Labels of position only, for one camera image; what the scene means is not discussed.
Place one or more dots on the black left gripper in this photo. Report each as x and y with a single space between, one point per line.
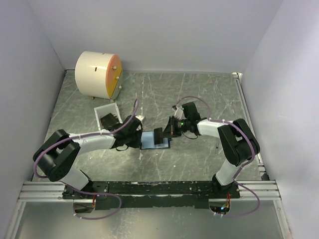
138 143

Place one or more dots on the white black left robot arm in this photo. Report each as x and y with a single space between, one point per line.
56 156

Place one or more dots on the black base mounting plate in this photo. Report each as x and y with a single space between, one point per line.
195 194

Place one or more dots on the black card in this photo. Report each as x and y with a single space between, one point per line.
158 136
109 121

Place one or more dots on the blue leather card holder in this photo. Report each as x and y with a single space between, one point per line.
148 141

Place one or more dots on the white plastic card tray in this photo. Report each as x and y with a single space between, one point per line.
104 110

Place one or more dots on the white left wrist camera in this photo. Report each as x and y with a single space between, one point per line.
140 117

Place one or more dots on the white round mini drawer cabinet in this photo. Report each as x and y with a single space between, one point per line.
99 75

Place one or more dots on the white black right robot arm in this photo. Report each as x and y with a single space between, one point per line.
238 142

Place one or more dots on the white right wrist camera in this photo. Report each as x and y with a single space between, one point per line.
178 112

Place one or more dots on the aluminium extrusion rail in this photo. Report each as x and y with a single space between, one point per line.
56 191

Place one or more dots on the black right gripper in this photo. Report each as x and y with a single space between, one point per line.
170 130

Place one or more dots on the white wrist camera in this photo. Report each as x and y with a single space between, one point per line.
140 117
178 112

